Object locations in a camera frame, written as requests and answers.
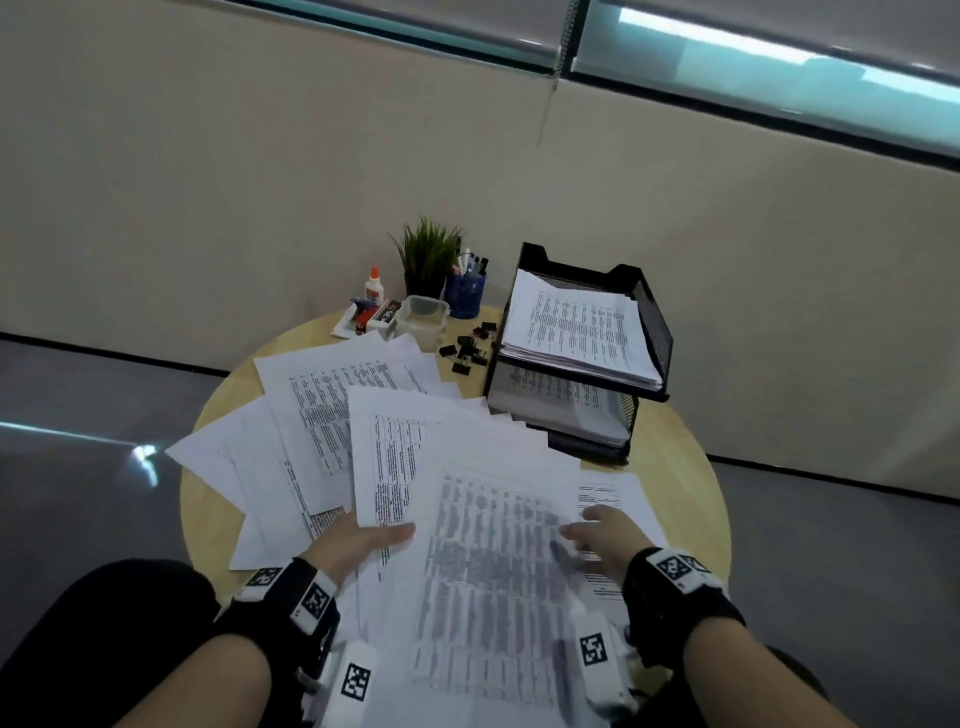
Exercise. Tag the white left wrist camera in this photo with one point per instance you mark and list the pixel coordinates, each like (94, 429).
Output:
(354, 682)

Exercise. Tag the white glue bottle orange cap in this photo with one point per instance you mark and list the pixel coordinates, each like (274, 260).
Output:
(373, 289)

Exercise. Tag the window with black frame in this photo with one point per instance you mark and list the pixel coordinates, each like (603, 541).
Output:
(750, 75)

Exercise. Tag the round wooden table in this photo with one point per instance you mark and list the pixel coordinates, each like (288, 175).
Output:
(675, 465)

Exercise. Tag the person's right forearm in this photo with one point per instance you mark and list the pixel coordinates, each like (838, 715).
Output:
(757, 682)

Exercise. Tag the white box black label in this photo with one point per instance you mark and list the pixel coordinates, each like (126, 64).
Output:
(385, 319)

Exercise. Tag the pile of printed papers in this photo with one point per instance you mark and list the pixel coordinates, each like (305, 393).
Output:
(300, 427)

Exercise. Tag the clear plastic box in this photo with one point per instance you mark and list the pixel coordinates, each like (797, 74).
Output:
(421, 322)

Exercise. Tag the person's left forearm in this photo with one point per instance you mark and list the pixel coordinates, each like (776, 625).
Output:
(202, 686)

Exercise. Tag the heap of black binder clips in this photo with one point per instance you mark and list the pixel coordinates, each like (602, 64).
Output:
(465, 349)

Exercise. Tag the small blue tool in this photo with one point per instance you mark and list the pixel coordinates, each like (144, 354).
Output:
(362, 304)

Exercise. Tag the black mesh paper tray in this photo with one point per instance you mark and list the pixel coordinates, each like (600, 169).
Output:
(660, 330)

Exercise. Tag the black left wrist band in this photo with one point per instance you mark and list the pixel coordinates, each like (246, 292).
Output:
(262, 622)

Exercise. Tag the red stapler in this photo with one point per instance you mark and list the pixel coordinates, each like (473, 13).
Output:
(364, 319)

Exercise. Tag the person's right hand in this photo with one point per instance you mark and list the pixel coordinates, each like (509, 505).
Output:
(615, 540)

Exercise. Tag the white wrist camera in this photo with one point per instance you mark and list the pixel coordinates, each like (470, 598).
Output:
(354, 682)
(596, 660)

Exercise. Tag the person's left hand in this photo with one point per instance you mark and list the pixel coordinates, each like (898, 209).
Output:
(352, 547)

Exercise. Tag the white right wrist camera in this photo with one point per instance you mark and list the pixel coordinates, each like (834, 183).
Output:
(596, 660)

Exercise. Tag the black wrist band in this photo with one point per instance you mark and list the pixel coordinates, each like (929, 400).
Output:
(262, 622)
(667, 622)

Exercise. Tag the white tray with stapler items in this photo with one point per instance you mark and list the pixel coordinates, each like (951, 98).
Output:
(341, 330)

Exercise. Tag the black right wrist band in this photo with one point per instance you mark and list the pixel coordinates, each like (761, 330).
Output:
(667, 622)

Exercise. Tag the blue mesh pen holder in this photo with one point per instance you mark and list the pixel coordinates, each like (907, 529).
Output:
(465, 296)

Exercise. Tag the bunch of marker pens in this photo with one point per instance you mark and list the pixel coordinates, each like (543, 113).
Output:
(469, 262)

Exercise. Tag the green potted plant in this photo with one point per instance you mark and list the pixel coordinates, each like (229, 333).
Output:
(426, 255)

